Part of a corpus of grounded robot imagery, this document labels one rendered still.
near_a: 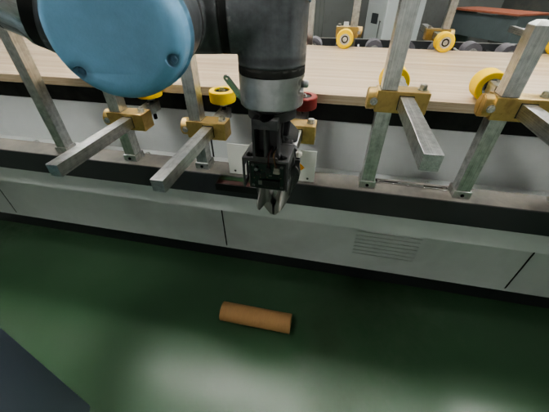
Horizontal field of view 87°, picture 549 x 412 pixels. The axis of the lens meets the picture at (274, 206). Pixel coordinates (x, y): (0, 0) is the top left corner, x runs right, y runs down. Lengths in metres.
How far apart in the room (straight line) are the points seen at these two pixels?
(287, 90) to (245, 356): 1.08
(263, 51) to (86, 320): 1.40
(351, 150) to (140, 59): 0.88
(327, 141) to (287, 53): 0.68
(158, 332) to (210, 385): 0.33
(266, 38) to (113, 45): 0.18
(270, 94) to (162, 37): 0.18
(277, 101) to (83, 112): 1.09
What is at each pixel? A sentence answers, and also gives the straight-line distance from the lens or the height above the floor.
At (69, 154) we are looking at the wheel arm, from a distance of 0.82.
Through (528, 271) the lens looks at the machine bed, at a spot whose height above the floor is 0.24.
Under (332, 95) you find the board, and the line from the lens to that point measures 0.93.
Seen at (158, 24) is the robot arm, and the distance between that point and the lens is 0.24.
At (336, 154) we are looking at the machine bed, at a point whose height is 0.68.
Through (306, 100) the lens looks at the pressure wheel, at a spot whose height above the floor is 0.90.
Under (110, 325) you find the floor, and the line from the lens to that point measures 1.51.
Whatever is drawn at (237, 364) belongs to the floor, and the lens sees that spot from 1.28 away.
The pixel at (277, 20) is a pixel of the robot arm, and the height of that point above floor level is 1.14.
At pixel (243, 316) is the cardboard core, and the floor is 0.07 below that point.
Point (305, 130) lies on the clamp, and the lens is 0.78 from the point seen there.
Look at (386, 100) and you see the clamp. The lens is 0.76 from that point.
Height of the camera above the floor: 1.17
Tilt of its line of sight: 39 degrees down
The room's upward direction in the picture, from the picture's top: straight up
